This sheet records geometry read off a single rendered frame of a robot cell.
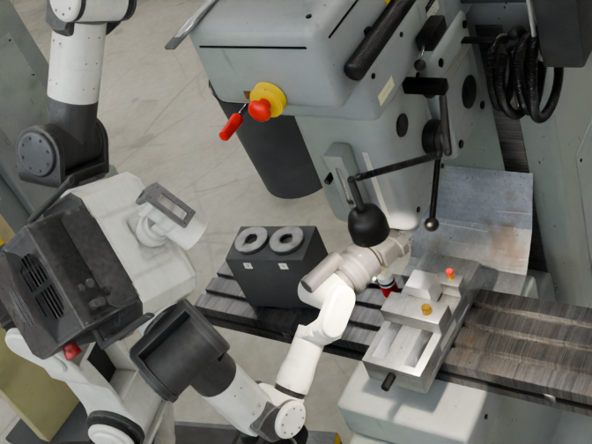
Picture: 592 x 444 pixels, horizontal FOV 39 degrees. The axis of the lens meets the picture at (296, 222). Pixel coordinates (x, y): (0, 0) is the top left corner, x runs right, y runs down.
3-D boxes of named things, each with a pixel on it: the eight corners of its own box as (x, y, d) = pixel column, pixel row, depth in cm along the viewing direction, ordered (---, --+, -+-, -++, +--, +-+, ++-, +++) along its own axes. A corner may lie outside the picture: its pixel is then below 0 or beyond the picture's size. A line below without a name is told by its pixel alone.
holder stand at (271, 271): (324, 309, 218) (300, 256, 205) (249, 307, 227) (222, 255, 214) (337, 274, 225) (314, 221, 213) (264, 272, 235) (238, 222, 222)
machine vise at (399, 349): (426, 395, 189) (415, 366, 182) (368, 378, 198) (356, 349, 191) (485, 280, 207) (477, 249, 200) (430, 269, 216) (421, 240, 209)
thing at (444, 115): (453, 157, 143) (451, 151, 142) (444, 159, 143) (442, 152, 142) (447, 97, 155) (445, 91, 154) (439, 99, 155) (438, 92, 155)
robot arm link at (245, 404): (279, 462, 168) (221, 408, 154) (238, 435, 177) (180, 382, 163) (313, 414, 172) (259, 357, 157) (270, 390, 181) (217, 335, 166)
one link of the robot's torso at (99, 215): (30, 413, 159) (120, 358, 135) (-59, 257, 160) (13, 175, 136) (146, 345, 181) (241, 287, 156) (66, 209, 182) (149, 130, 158)
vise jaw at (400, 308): (441, 335, 191) (438, 323, 188) (383, 320, 199) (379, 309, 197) (452, 314, 194) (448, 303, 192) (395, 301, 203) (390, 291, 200)
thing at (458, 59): (459, 164, 176) (433, 61, 160) (358, 155, 190) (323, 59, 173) (490, 107, 187) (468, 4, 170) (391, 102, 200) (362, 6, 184)
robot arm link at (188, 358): (198, 416, 155) (156, 379, 146) (177, 389, 162) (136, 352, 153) (244, 372, 157) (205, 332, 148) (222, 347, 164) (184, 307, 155)
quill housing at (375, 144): (419, 238, 169) (379, 112, 149) (330, 225, 180) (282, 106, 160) (453, 173, 179) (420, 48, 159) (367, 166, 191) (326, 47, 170)
